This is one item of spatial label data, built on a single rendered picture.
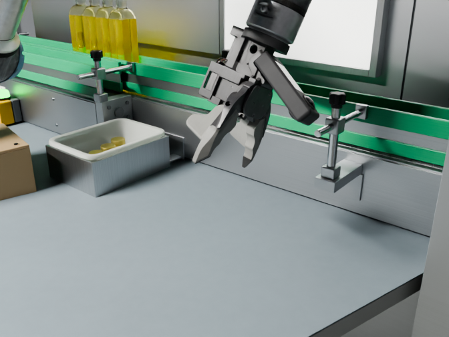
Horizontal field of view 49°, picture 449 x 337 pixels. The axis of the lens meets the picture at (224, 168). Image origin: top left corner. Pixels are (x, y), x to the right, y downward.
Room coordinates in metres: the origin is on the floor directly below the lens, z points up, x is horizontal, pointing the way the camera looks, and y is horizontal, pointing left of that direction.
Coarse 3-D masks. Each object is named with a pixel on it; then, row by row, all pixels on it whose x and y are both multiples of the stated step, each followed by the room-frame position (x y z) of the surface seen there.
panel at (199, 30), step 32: (128, 0) 1.53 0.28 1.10; (160, 0) 1.44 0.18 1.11; (192, 0) 1.37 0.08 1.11; (224, 0) 1.30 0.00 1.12; (384, 0) 1.04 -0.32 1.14; (160, 32) 1.45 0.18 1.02; (192, 32) 1.37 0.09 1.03; (224, 32) 1.30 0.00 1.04; (384, 32) 1.05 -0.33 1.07; (288, 64) 1.17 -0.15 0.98; (320, 64) 1.12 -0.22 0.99
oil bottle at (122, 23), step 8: (120, 8) 1.35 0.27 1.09; (112, 16) 1.35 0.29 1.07; (120, 16) 1.34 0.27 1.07; (128, 16) 1.35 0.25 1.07; (112, 24) 1.35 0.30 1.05; (120, 24) 1.33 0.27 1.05; (128, 24) 1.35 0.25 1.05; (112, 32) 1.35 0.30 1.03; (120, 32) 1.33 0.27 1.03; (128, 32) 1.35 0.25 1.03; (136, 32) 1.37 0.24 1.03; (112, 40) 1.36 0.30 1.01; (120, 40) 1.33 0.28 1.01; (128, 40) 1.35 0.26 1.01; (136, 40) 1.37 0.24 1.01; (112, 48) 1.36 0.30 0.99; (120, 48) 1.34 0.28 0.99; (128, 48) 1.34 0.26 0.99; (136, 48) 1.37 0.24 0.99; (112, 56) 1.36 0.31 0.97; (120, 56) 1.34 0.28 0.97; (128, 56) 1.34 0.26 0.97; (136, 56) 1.36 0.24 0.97
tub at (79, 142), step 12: (120, 120) 1.19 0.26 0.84; (132, 120) 1.18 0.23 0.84; (72, 132) 1.09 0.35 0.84; (84, 132) 1.11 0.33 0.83; (96, 132) 1.13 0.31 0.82; (108, 132) 1.16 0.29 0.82; (120, 132) 1.18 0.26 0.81; (132, 132) 1.16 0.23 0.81; (144, 132) 1.14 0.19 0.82; (156, 132) 1.11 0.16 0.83; (60, 144) 1.00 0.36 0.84; (72, 144) 1.08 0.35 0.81; (84, 144) 1.10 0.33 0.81; (96, 144) 1.13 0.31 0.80; (132, 144) 1.01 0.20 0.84; (84, 156) 0.94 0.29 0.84; (96, 156) 0.94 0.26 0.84
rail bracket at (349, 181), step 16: (336, 96) 0.78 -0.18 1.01; (336, 112) 0.79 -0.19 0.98; (352, 112) 0.85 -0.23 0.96; (320, 128) 0.76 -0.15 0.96; (336, 128) 0.78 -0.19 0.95; (336, 144) 0.79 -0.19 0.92; (320, 176) 0.79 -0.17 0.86; (336, 176) 0.78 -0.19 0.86; (352, 176) 0.82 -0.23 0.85; (352, 192) 0.86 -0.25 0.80
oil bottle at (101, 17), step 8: (104, 8) 1.38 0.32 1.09; (112, 8) 1.39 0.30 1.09; (96, 16) 1.39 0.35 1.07; (104, 16) 1.37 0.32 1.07; (96, 24) 1.40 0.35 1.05; (104, 24) 1.37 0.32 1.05; (96, 32) 1.40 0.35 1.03; (104, 32) 1.38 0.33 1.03; (104, 40) 1.38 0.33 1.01; (104, 48) 1.38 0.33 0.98; (104, 56) 1.38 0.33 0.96
